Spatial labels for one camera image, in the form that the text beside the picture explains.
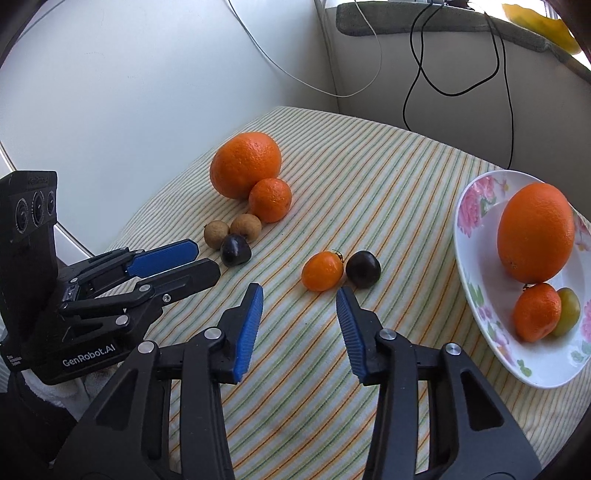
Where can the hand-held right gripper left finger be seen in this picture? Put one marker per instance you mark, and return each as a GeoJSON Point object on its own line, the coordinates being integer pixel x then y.
{"type": "Point", "coordinates": [247, 332]}

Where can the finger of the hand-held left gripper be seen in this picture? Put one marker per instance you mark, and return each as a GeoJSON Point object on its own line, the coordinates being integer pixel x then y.
{"type": "Point", "coordinates": [164, 256]}
{"type": "Point", "coordinates": [184, 279]}

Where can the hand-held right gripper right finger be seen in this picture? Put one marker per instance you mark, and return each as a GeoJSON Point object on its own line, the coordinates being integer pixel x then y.
{"type": "Point", "coordinates": [351, 337]}

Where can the brown longan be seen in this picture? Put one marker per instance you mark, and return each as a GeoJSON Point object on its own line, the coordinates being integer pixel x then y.
{"type": "Point", "coordinates": [216, 234]}
{"type": "Point", "coordinates": [246, 225]}

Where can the dark purple plum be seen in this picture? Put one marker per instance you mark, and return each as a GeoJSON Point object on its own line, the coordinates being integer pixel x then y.
{"type": "Point", "coordinates": [235, 249]}
{"type": "Point", "coordinates": [363, 268]}

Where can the orange kumquat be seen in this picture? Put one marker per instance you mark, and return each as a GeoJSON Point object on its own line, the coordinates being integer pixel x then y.
{"type": "Point", "coordinates": [323, 271]}

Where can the small mandarin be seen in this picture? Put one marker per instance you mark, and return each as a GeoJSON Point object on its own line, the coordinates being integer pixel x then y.
{"type": "Point", "coordinates": [271, 201]}
{"type": "Point", "coordinates": [537, 312]}

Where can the large orange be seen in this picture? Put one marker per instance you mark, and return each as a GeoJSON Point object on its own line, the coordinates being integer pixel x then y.
{"type": "Point", "coordinates": [535, 232]}
{"type": "Point", "coordinates": [244, 161]}

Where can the floral white plate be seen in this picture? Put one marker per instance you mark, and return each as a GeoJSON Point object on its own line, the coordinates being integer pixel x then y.
{"type": "Point", "coordinates": [475, 258]}

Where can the yellow-green plum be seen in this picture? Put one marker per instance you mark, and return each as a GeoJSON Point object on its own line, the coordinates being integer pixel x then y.
{"type": "Point", "coordinates": [569, 311]}

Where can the person's left forearm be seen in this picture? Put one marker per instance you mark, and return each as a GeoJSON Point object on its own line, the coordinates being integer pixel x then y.
{"type": "Point", "coordinates": [27, 429]}

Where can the person's left hand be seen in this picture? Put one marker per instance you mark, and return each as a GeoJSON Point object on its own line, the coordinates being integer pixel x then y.
{"type": "Point", "coordinates": [69, 392]}

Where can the grey windowsill mat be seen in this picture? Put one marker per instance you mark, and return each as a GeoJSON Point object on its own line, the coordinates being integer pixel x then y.
{"type": "Point", "coordinates": [461, 23]}

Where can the yellow fruit bowl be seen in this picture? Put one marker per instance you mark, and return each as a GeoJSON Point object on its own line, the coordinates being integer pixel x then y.
{"type": "Point", "coordinates": [545, 23]}

